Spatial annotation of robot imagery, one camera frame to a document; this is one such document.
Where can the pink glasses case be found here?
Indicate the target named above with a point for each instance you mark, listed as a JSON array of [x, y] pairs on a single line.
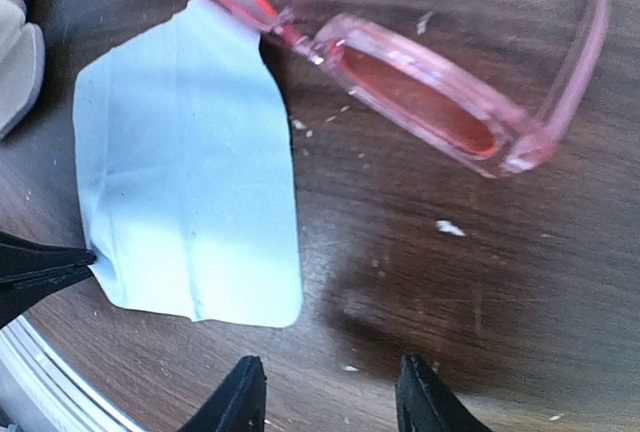
[[22, 64]]

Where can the pink frame glasses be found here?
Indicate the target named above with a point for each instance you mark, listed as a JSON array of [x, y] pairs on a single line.
[[430, 96]]

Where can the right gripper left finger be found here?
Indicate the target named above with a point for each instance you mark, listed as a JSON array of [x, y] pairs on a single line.
[[237, 405]]

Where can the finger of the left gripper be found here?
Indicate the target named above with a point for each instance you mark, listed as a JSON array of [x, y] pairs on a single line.
[[30, 272]]

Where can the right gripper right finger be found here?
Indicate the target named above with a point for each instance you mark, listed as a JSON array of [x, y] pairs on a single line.
[[425, 404]]

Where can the blue cleaning cloth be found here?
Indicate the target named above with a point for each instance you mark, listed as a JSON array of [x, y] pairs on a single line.
[[185, 174]]

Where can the front aluminium rail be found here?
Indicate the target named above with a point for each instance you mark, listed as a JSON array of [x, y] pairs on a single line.
[[41, 392]]

